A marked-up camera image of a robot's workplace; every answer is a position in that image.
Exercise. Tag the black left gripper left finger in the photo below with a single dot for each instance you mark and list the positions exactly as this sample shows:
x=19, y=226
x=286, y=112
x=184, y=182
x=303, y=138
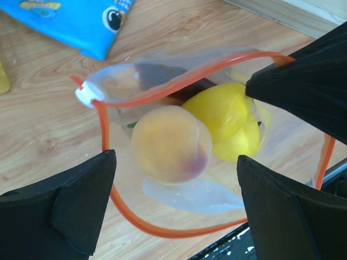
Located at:
x=59, y=217

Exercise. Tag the peach toy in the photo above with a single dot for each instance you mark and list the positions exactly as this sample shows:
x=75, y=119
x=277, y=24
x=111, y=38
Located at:
x=170, y=145

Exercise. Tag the yellow plastic basket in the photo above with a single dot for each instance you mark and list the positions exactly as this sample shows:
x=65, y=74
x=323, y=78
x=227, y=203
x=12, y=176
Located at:
x=5, y=84

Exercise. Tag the blue patterned cloth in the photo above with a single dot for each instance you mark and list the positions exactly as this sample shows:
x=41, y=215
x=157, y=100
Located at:
x=90, y=26

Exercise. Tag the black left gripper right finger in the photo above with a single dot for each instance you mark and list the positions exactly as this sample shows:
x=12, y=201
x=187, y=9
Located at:
x=290, y=220

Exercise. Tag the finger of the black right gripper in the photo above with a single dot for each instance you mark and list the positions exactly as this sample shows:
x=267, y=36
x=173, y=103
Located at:
x=312, y=87

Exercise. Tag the clear zip top bag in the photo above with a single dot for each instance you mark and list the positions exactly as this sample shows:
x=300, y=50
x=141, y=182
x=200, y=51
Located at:
x=123, y=93

